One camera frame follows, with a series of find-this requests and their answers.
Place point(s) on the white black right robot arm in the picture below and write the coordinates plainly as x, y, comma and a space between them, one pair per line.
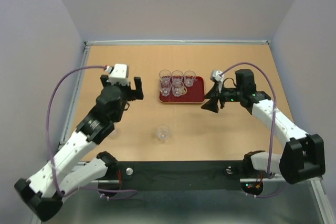
302, 157

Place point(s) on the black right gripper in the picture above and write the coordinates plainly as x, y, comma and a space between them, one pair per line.
214, 94

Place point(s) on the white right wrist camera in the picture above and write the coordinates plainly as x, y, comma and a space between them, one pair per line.
218, 79

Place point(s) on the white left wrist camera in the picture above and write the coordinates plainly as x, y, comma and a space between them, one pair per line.
118, 74

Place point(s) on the black base cloth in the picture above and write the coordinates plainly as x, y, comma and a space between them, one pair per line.
175, 175

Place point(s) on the clear faceted glass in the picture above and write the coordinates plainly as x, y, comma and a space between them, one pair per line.
162, 133
177, 76
114, 133
189, 78
165, 88
178, 88
165, 76

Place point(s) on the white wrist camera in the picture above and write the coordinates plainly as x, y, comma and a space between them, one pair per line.
118, 74
218, 79

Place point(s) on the metal front plate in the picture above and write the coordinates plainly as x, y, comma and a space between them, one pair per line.
296, 204

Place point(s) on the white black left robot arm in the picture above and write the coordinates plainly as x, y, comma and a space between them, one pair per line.
45, 191

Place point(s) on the white round knob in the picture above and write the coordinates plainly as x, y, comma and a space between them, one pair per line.
129, 171

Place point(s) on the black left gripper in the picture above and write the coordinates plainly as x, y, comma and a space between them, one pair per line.
135, 94

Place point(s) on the red lacquer tray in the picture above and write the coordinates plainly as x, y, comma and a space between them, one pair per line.
192, 95

